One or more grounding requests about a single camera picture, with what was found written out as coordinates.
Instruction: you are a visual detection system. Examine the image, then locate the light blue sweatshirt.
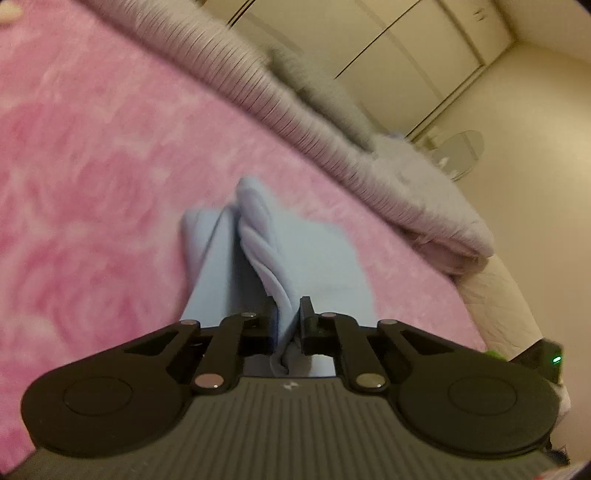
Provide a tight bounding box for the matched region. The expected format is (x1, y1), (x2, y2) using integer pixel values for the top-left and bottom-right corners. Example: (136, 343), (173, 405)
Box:
(181, 177), (378, 377)

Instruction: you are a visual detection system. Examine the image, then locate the grey striped duvet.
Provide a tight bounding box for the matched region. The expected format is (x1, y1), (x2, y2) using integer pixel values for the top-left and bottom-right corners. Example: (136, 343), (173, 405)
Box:
(87, 1), (494, 276)

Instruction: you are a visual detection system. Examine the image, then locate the pink floral blanket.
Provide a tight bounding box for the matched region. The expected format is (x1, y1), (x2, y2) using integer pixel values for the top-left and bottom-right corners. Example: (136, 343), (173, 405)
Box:
(1, 1), (485, 471)

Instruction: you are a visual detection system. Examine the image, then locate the grey pillow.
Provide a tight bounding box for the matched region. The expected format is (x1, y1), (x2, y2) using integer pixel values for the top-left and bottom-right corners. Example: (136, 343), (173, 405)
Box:
(267, 46), (375, 151)

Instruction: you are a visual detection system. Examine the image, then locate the white wardrobe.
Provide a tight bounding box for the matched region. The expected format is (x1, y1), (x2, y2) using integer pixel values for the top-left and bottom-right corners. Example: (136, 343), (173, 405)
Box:
(202, 0), (514, 137)

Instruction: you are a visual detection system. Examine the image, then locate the folded pale pink garment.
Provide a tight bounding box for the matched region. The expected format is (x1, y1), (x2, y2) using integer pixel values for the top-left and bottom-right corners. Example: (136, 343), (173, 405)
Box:
(0, 0), (23, 26)

